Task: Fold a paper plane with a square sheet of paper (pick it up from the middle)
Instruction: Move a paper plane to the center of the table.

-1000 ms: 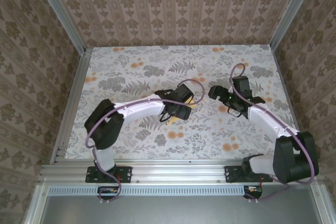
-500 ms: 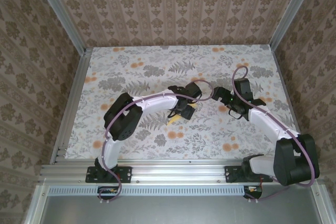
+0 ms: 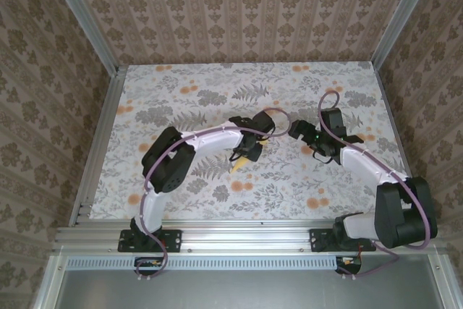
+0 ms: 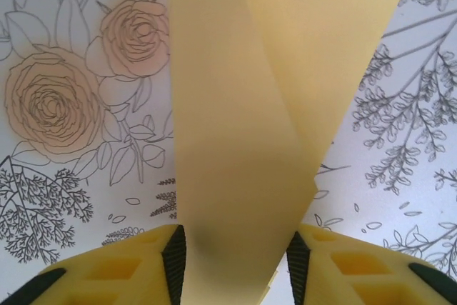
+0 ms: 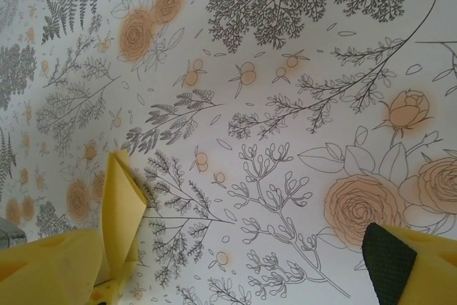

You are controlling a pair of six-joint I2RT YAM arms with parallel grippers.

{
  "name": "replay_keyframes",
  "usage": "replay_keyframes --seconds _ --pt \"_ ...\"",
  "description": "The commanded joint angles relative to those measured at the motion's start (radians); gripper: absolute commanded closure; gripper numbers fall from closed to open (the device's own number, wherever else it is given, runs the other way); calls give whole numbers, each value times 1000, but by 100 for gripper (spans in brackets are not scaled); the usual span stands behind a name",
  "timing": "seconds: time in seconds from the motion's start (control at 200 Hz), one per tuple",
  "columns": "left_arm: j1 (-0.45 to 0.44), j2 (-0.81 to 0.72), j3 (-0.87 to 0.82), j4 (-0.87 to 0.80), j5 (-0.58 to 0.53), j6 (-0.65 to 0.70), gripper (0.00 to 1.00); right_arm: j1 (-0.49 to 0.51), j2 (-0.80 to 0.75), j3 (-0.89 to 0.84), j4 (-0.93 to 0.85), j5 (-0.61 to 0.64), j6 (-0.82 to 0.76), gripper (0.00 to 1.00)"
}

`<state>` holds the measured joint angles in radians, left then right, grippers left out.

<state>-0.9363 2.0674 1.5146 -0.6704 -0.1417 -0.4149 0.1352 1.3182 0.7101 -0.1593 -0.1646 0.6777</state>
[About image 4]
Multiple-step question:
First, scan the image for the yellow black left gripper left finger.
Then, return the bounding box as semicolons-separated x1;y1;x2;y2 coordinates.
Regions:
6;224;187;305

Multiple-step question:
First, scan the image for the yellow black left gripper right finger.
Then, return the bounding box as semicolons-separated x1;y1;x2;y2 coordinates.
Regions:
286;222;453;305

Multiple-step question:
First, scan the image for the yellow cloth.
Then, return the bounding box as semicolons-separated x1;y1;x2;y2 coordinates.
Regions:
166;0;408;305

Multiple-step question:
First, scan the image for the floral patterned table cover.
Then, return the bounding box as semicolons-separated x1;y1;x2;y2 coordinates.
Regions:
0;0;457;305

